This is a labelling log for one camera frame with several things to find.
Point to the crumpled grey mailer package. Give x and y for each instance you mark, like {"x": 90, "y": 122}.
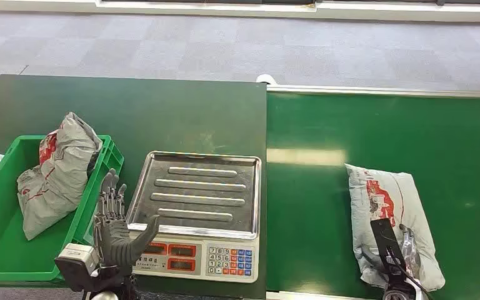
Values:
{"x": 62, "y": 174}

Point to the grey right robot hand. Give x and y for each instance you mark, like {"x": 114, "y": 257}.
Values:
{"x": 410, "y": 248}

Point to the silver conveyor side rail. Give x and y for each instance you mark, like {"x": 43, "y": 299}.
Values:
{"x": 389, "y": 91}

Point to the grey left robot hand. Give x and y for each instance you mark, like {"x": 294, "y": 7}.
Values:
{"x": 113, "y": 236}

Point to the green conveyor belt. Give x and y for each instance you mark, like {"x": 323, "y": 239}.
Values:
{"x": 451, "y": 145}

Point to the white window sill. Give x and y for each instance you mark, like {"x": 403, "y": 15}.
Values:
{"x": 223, "y": 8}

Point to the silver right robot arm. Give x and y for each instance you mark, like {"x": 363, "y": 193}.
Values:
{"x": 399, "y": 288}

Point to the green plastic crate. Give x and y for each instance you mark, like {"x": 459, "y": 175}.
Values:
{"x": 0, "y": 248}

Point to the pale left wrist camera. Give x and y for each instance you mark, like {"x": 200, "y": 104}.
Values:
{"x": 76, "y": 253}

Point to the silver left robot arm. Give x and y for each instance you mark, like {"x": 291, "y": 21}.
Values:
{"x": 105, "y": 294}

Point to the white conveyor roller cap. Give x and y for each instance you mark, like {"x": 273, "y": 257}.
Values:
{"x": 266, "y": 78}

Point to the steel ribbed weighing tray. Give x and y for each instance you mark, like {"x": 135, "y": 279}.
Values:
{"x": 198, "y": 194}

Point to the grey mailer package red print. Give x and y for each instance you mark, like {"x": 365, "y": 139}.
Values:
{"x": 389, "y": 186}

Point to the white electronic scale body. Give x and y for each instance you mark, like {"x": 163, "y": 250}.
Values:
{"x": 190, "y": 254}

